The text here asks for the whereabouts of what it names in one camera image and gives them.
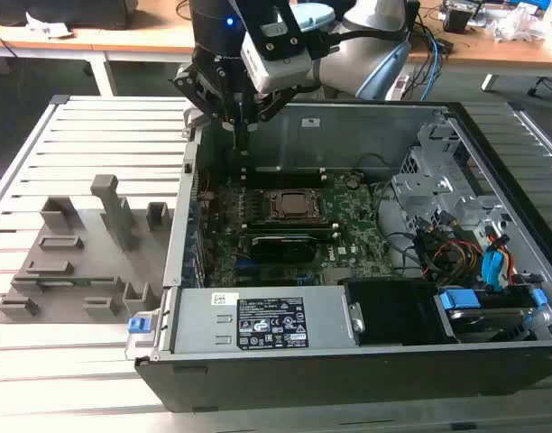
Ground green motherboard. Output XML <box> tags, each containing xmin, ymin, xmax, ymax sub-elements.
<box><xmin>197</xmin><ymin>173</ymin><xmax>394</xmax><ymax>288</ymax></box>

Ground white crumpled paper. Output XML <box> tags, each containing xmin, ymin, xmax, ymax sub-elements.
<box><xmin>25</xmin><ymin>13</ymin><xmax>74</xmax><ymax>40</ymax></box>

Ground black equipment box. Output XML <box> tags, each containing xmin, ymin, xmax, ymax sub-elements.
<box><xmin>0</xmin><ymin>0</ymin><xmax>137</xmax><ymax>31</ymax></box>

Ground hard disk in blue carrier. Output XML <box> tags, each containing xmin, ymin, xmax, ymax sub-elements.
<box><xmin>436</xmin><ymin>288</ymin><xmax>550</xmax><ymax>346</ymax></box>

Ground white power strip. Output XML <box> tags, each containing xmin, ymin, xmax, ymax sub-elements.
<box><xmin>386</xmin><ymin>74</ymin><xmax>410</xmax><ymax>101</ymax></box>

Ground silver metal drive cage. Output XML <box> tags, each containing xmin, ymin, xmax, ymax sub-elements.
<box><xmin>391</xmin><ymin>121</ymin><xmax>529</xmax><ymax>272</ymax></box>

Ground grey parts rack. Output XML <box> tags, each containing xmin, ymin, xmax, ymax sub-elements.
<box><xmin>0</xmin><ymin>173</ymin><xmax>176</xmax><ymax>325</ymax></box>

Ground black RAM slot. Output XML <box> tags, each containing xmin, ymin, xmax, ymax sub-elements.
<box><xmin>244</xmin><ymin>176</ymin><xmax>327</xmax><ymax>189</ymax></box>

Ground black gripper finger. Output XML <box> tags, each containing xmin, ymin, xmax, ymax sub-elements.
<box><xmin>170</xmin><ymin>62</ymin><xmax>245</xmax><ymax>157</ymax></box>
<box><xmin>243</xmin><ymin>85</ymin><xmax>300</xmax><ymax>155</ymax></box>

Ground long wooden desk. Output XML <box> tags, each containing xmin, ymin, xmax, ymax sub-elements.
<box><xmin>0</xmin><ymin>8</ymin><xmax>552</xmax><ymax>69</ymax></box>

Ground black graphics card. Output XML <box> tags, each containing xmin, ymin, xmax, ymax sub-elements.
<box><xmin>248</xmin><ymin>232</ymin><xmax>320</xmax><ymax>265</ymax></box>

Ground black fan shroud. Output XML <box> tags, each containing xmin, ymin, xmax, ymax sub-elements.
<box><xmin>338</xmin><ymin>278</ymin><xmax>453</xmax><ymax>347</ymax></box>

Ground black camera cable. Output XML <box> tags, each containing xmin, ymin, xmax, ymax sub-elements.
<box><xmin>309</xmin><ymin>26</ymin><xmax>410</xmax><ymax>60</ymax></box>

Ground blue data wire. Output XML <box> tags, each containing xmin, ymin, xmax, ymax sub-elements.
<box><xmin>483</xmin><ymin>250</ymin><xmax>507</xmax><ymax>294</ymax></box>

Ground blue hanging cables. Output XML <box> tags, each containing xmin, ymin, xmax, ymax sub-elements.
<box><xmin>422</xmin><ymin>31</ymin><xmax>442</xmax><ymax>103</ymax></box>

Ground grey power supply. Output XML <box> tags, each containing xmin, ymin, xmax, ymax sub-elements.
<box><xmin>170</xmin><ymin>286</ymin><xmax>363</xmax><ymax>357</ymax></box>

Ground yellow power wire bundle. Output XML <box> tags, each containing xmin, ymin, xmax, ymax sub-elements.
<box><xmin>431</xmin><ymin>241</ymin><xmax>483</xmax><ymax>276</ymax></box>

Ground square CPU chip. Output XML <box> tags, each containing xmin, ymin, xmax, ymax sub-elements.
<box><xmin>278</xmin><ymin>191</ymin><xmax>313</xmax><ymax>217</ymax></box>

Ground white plastic bags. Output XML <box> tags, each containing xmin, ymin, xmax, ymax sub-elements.
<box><xmin>492</xmin><ymin>6</ymin><xmax>552</xmax><ymax>51</ymax></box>

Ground CPU socket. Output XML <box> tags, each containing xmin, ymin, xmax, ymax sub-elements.
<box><xmin>248</xmin><ymin>188</ymin><xmax>331</xmax><ymax>226</ymax></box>

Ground black open PC case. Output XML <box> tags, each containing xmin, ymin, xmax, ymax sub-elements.
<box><xmin>133</xmin><ymin>99</ymin><xmax>552</xmax><ymax>414</ymax></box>

